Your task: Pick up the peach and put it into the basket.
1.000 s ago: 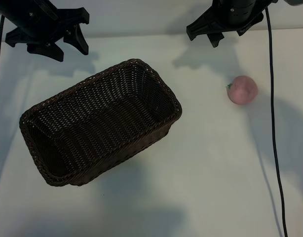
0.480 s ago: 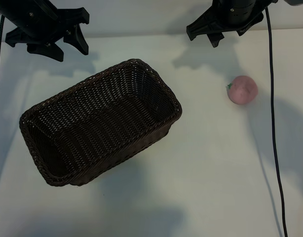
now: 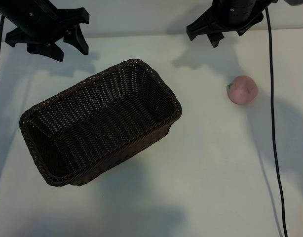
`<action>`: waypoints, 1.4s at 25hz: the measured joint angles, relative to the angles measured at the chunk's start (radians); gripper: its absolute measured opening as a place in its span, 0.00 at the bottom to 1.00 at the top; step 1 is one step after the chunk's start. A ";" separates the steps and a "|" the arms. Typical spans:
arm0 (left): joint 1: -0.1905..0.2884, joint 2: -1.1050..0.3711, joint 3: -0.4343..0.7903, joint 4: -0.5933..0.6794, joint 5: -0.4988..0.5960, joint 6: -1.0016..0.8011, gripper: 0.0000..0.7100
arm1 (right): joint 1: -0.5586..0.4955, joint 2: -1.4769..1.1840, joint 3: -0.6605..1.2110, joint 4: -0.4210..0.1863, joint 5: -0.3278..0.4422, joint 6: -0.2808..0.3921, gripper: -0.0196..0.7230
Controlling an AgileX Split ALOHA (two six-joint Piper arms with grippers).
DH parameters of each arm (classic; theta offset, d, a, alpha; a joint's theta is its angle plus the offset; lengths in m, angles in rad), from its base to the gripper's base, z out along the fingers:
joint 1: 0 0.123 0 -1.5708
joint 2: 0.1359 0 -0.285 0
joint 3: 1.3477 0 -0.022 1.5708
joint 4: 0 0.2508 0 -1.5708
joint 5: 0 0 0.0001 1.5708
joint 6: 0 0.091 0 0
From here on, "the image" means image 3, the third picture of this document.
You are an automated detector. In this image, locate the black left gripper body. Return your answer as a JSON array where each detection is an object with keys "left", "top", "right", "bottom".
[{"left": 0, "top": 0, "right": 90, "bottom": 48}]

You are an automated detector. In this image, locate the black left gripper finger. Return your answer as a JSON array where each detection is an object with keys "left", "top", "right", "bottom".
[
  {"left": 63, "top": 23, "right": 90, "bottom": 56},
  {"left": 26, "top": 42, "right": 65, "bottom": 63}
]

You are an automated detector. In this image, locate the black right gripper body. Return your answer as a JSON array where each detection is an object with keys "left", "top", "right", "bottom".
[{"left": 186, "top": 0, "right": 276, "bottom": 42}]

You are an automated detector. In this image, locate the pink peach with green leaf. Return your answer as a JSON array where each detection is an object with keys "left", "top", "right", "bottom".
[{"left": 225, "top": 75, "right": 259, "bottom": 106}]

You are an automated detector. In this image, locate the dark brown wicker basket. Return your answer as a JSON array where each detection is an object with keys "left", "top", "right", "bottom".
[{"left": 19, "top": 58, "right": 183, "bottom": 187}]

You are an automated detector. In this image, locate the thin smooth black cable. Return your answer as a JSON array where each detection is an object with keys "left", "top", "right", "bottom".
[{"left": 265, "top": 6, "right": 289, "bottom": 237}]

